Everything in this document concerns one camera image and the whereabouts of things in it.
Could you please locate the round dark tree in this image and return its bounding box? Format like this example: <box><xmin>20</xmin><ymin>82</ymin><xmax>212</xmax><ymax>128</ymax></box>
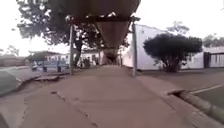
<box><xmin>142</xmin><ymin>32</ymin><xmax>204</xmax><ymax>74</ymax></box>

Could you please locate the low building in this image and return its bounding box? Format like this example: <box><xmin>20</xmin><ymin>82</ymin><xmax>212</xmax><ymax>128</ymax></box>
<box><xmin>25</xmin><ymin>50</ymin><xmax>71</xmax><ymax>67</ymax></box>

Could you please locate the large dark tree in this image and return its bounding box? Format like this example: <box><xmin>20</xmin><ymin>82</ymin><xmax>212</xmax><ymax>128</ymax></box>
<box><xmin>15</xmin><ymin>0</ymin><xmax>132</xmax><ymax>69</ymax></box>

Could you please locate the building with barred gate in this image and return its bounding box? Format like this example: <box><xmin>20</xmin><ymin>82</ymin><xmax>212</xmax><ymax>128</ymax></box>
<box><xmin>202</xmin><ymin>46</ymin><xmax>224</xmax><ymax>70</ymax></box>

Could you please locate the concrete kerb gutter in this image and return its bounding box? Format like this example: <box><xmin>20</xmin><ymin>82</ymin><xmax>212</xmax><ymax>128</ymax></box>
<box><xmin>165</xmin><ymin>87</ymin><xmax>224</xmax><ymax>128</ymax></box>

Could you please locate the covered walkway canopy with posts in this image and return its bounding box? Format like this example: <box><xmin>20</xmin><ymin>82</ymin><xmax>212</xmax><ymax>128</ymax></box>
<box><xmin>64</xmin><ymin>0</ymin><xmax>142</xmax><ymax>78</ymax></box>

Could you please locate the grey asphalt yard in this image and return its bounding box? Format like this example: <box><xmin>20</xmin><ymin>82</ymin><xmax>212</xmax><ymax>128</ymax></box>
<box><xmin>135</xmin><ymin>67</ymin><xmax>224</xmax><ymax>111</ymax></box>

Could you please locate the brown-grey concrete path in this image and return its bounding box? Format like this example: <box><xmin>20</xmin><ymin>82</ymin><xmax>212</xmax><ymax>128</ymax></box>
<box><xmin>0</xmin><ymin>64</ymin><xmax>203</xmax><ymax>128</ymax></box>

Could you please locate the white building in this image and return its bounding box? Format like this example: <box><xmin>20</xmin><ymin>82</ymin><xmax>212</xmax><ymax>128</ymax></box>
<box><xmin>120</xmin><ymin>23</ymin><xmax>205</xmax><ymax>72</ymax></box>

